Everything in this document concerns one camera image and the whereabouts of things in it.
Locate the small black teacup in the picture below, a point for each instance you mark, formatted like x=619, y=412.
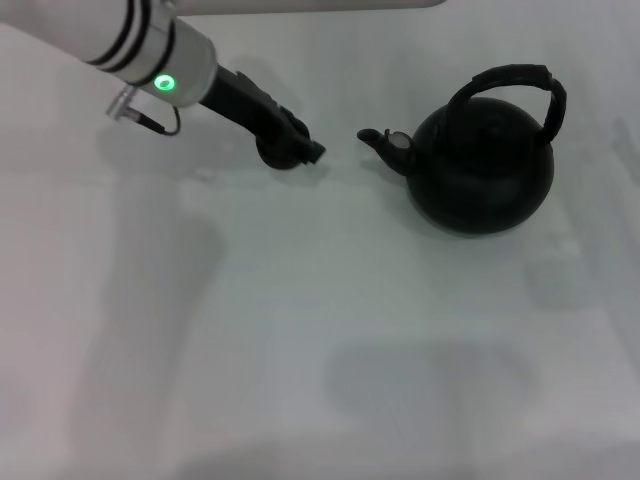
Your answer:
x=277, y=157

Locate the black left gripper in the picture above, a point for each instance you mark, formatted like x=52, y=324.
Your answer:
x=245, y=107

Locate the black round teapot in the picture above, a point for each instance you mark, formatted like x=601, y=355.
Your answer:
x=480, y=170

